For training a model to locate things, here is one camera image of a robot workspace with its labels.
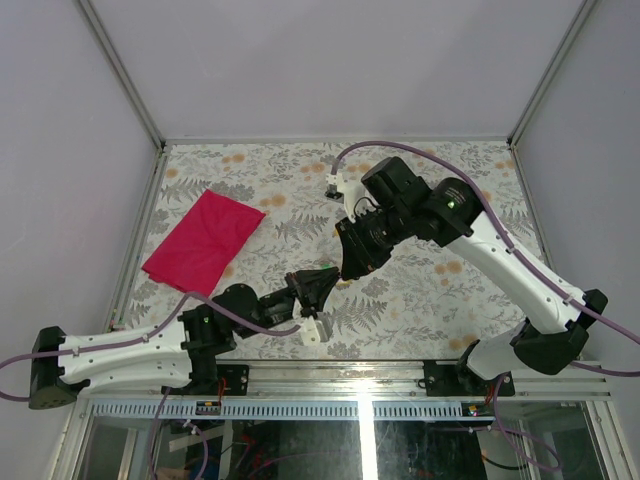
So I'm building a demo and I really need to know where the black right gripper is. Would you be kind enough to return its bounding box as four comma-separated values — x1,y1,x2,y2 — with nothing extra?
335,203,413,281

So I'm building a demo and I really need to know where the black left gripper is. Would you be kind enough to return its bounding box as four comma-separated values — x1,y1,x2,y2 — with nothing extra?
240,270,341,343

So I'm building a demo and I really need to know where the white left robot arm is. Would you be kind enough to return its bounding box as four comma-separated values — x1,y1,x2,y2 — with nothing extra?
28,267,340,410

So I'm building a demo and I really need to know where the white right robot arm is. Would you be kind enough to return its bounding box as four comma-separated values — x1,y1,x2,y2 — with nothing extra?
326,157,607,395

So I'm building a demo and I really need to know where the floral table mat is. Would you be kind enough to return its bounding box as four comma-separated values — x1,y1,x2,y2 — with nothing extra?
141,141,539,360

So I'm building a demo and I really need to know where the red cloth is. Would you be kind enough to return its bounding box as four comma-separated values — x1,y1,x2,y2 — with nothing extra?
142,190,265,295

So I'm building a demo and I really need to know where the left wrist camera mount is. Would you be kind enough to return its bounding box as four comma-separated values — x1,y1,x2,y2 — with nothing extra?
299,317,333,346

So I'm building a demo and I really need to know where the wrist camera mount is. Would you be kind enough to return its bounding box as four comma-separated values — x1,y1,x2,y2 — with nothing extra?
299,317,333,346
325,173,372,223

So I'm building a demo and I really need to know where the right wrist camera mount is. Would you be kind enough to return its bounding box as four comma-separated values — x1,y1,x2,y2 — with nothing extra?
325,173,372,223

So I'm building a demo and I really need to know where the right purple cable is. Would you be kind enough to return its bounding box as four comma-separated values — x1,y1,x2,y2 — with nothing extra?
329,141,640,376

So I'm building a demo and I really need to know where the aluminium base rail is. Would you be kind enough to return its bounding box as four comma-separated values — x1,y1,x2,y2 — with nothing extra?
74,357,614,401

